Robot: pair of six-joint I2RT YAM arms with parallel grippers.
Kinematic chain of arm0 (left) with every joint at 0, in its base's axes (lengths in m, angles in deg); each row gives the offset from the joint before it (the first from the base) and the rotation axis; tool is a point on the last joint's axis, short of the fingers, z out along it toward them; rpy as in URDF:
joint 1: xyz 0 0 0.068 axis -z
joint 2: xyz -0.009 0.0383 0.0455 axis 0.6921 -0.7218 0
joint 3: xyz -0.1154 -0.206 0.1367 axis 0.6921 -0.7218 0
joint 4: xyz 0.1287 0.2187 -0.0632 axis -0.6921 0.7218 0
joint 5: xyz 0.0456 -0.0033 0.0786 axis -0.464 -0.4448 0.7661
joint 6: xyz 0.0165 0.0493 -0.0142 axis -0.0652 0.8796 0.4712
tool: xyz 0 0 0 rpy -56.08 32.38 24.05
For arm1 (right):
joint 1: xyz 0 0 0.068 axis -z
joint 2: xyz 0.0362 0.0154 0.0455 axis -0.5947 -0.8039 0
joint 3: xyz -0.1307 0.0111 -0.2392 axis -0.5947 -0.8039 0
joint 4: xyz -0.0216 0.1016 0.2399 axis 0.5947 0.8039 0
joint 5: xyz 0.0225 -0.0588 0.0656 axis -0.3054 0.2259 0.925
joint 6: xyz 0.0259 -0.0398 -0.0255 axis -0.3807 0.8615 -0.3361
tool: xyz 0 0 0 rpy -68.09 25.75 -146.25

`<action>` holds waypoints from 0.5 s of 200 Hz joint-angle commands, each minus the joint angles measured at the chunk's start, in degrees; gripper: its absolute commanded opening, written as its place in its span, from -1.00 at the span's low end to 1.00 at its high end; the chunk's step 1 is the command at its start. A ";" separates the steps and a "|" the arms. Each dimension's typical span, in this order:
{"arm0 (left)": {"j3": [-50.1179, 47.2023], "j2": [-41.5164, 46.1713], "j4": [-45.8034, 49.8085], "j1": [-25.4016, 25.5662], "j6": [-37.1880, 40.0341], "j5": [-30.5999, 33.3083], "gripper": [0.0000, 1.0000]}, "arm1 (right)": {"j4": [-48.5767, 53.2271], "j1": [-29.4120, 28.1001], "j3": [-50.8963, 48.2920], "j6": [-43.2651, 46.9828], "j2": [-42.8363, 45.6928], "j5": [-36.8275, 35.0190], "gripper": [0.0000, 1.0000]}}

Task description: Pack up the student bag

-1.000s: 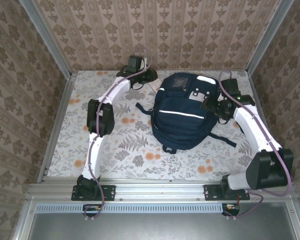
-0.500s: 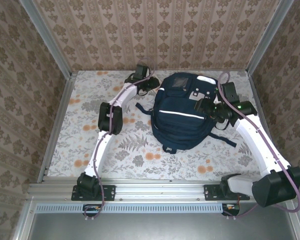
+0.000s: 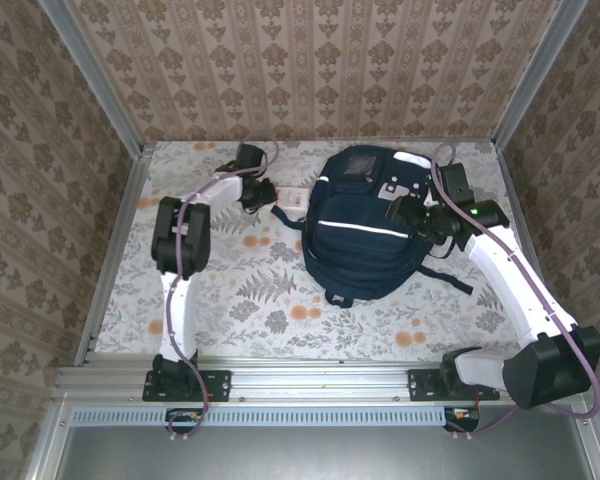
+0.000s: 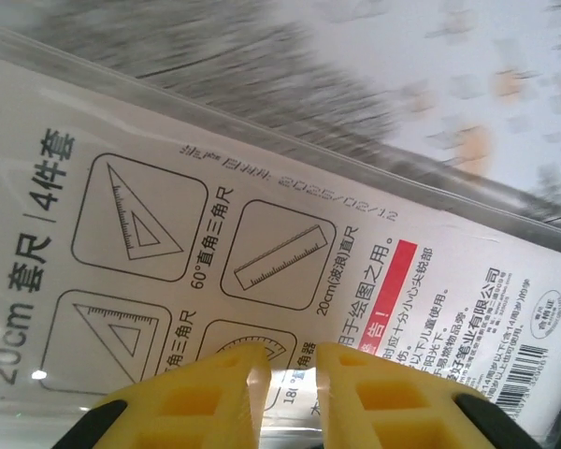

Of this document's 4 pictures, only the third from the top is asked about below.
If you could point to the aluminium mounting rail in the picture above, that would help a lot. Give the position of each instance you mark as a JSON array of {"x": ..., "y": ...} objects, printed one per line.
[{"x": 320, "y": 382}]

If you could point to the navy blue backpack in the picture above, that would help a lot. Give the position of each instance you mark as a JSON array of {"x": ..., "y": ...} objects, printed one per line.
[{"x": 360, "y": 250}]

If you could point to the grey metal panel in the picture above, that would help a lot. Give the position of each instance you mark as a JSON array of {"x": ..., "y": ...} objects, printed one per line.
[{"x": 305, "y": 455}]

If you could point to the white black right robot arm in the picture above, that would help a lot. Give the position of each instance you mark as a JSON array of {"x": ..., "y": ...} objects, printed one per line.
[{"x": 505, "y": 280}]

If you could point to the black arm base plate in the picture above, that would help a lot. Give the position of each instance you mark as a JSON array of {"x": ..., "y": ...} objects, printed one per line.
[
  {"x": 220, "y": 385},
  {"x": 422, "y": 385}
]

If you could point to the aluminium frame post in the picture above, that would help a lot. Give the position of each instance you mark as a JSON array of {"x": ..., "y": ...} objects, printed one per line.
[
  {"x": 95, "y": 80},
  {"x": 540, "y": 75}
]

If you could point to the white red card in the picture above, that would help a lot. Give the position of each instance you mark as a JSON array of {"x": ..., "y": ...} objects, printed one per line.
[{"x": 295, "y": 197}]

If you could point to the aluminium side rail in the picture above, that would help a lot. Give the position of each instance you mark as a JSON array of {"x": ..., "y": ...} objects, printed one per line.
[
  {"x": 530, "y": 250},
  {"x": 107, "y": 260}
]

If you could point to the aluminium back rail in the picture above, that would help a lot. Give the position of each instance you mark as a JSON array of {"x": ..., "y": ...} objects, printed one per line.
[{"x": 195, "y": 141}]

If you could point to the small wiring connector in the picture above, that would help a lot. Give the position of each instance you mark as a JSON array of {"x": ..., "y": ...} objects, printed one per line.
[
  {"x": 460, "y": 414},
  {"x": 182, "y": 415}
]

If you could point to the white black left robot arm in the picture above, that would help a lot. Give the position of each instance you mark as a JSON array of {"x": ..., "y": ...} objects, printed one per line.
[{"x": 177, "y": 305}]

